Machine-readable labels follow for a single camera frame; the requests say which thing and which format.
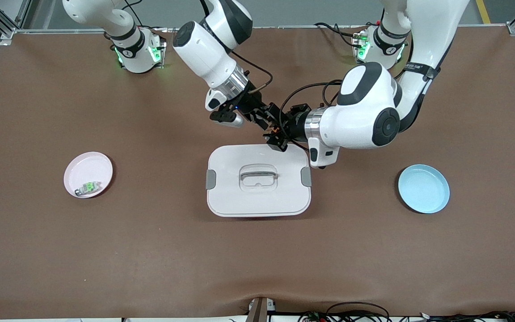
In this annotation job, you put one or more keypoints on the white lidded storage box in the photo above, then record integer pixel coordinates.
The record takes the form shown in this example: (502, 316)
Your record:
(257, 201)

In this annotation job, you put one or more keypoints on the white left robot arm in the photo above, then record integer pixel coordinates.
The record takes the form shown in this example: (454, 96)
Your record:
(360, 120)

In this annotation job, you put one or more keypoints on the brown table mat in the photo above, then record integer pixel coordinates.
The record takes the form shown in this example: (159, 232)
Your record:
(257, 259)

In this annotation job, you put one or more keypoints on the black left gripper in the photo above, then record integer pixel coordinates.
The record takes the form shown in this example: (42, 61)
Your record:
(294, 123)

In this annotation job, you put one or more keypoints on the green switch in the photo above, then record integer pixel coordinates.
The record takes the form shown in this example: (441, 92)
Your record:
(88, 187)

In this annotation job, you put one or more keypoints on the pink round plate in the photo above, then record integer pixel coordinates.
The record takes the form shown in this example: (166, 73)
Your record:
(87, 170)

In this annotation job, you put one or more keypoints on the light blue round plate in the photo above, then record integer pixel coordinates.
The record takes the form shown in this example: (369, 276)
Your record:
(423, 188)

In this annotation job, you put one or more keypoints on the orange and black switch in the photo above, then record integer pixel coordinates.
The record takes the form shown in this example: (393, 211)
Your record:
(274, 130)

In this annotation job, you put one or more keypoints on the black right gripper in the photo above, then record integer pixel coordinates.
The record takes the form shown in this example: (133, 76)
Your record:
(252, 103)

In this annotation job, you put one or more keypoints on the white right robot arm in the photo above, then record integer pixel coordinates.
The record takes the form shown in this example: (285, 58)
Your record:
(204, 49)

